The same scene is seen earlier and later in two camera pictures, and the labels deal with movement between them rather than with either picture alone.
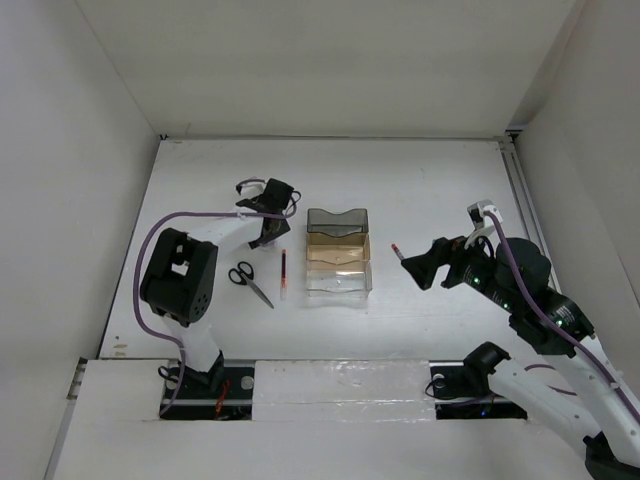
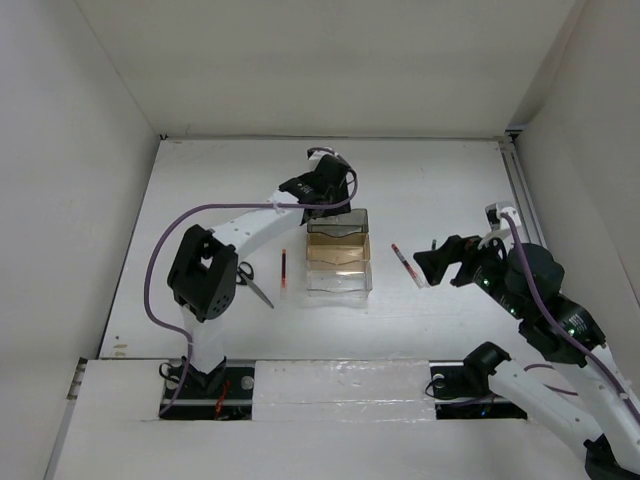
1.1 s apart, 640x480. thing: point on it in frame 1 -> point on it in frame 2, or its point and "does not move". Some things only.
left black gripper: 256,242 -> 335,211
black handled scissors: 244,275 does not move
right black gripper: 422,267 does not move
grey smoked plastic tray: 337,224 does not move
